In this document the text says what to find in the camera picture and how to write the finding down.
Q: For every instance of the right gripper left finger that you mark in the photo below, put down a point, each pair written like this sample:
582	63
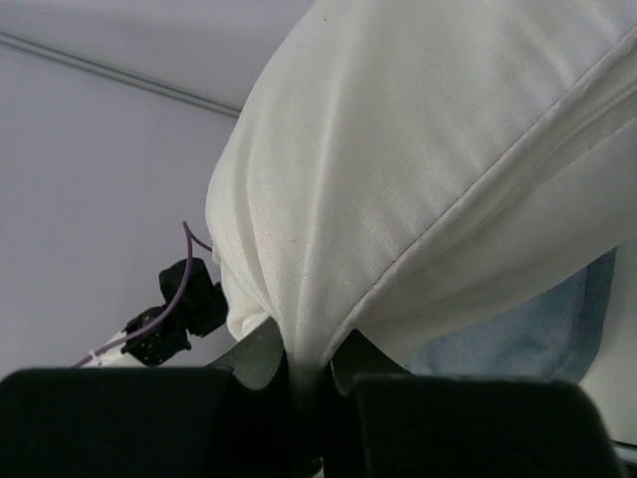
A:
226	419

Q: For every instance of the white pillow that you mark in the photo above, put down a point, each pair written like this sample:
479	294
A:
409	168

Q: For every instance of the left aluminium frame post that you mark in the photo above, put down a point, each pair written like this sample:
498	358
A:
117	74

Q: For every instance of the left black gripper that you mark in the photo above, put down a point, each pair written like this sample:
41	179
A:
202	307

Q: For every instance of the blue striped pillowcase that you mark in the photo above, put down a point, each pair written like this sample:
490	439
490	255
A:
555	335

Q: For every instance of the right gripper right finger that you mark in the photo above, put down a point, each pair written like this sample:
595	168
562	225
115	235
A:
383	421

